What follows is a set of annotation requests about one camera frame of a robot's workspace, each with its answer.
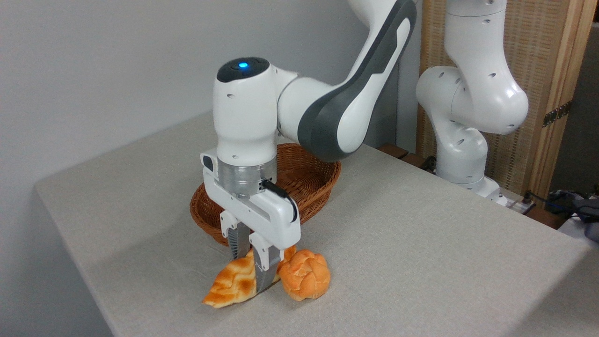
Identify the long braided bread loaf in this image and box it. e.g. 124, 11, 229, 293
202, 245, 298, 309

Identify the round knotted bread roll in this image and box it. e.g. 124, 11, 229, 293
278, 249, 332, 302

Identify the dark metal screen hinge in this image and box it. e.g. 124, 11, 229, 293
542, 100, 573, 128

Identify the black power cable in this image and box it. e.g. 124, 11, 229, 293
522, 190, 599, 221

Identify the brown oval wicker basket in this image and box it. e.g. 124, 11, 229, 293
190, 143, 342, 247

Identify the dark grey device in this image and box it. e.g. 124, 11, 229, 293
573, 197, 599, 243

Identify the white power strip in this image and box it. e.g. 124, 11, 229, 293
507, 198, 537, 216

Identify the beige tablecloth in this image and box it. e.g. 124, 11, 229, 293
35, 110, 599, 337

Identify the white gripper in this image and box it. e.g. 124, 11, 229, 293
200, 150, 302, 294

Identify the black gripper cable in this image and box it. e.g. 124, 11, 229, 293
261, 179, 299, 223

